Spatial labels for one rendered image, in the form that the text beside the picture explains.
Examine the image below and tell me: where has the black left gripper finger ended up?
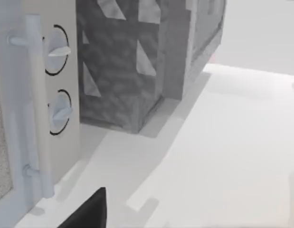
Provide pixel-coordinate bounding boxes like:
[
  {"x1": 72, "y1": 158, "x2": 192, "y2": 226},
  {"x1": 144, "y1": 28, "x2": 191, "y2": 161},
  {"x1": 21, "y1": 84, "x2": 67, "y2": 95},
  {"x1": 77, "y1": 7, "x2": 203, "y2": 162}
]
[{"x1": 57, "y1": 187, "x2": 107, "y2": 228}]

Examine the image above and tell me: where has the pale microwave knob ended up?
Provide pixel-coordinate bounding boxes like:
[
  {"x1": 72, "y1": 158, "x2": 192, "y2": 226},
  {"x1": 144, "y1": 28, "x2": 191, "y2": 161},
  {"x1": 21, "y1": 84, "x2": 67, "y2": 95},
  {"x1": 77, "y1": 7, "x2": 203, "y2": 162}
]
[
  {"x1": 47, "y1": 89, "x2": 73, "y2": 136},
  {"x1": 43, "y1": 24, "x2": 72, "y2": 76}
]

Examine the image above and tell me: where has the pale microwave oven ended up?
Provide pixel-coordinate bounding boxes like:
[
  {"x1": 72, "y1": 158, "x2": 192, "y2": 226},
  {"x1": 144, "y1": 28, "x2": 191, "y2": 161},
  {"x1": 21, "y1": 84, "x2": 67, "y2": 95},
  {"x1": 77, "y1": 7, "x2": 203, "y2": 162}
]
[{"x1": 0, "y1": 0, "x2": 227, "y2": 209}]

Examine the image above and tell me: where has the pale microwave door handle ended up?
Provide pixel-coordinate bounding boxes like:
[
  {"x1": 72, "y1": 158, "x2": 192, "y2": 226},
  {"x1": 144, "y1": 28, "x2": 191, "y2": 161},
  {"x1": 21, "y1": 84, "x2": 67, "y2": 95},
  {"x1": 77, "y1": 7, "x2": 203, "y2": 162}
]
[{"x1": 6, "y1": 14, "x2": 55, "y2": 199}]

